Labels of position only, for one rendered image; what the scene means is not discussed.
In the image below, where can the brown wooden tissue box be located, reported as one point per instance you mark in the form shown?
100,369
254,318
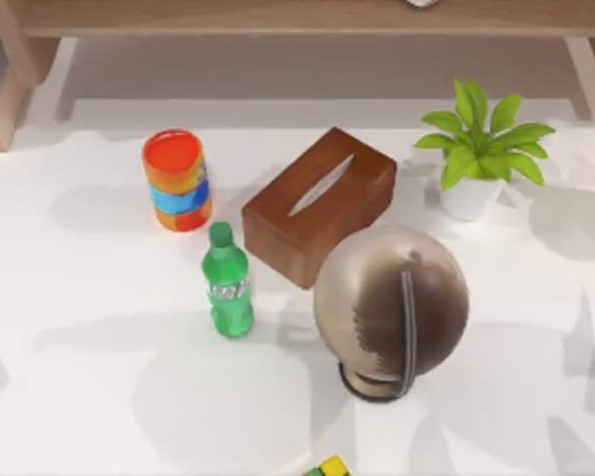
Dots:
317,208

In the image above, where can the green bottle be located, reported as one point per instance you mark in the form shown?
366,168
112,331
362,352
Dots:
226,287

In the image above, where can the brown globe on stand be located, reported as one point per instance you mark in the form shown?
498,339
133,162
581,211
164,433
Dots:
392,302

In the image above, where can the orange and blue can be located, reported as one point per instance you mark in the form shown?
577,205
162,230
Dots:
178,183

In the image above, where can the green plant in white pot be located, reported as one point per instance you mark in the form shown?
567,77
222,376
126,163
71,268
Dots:
476,163

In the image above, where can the wooden shelf unit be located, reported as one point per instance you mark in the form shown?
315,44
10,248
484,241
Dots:
277,20

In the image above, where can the yellow and green cube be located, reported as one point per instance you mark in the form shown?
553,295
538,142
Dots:
329,467

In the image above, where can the grey rounded object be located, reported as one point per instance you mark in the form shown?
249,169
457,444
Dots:
421,2

